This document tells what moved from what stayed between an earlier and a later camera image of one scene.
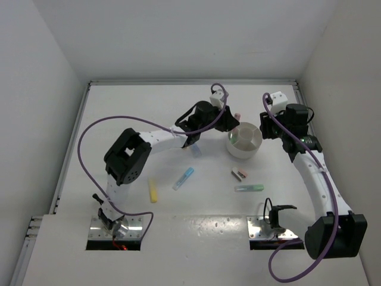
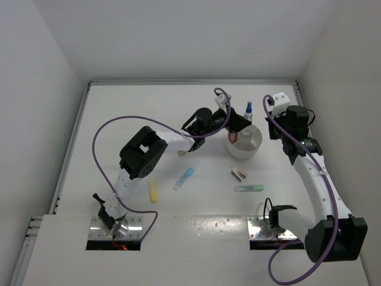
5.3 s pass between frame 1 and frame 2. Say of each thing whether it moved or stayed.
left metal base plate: stayed
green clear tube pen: stayed
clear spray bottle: moved
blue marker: stayed
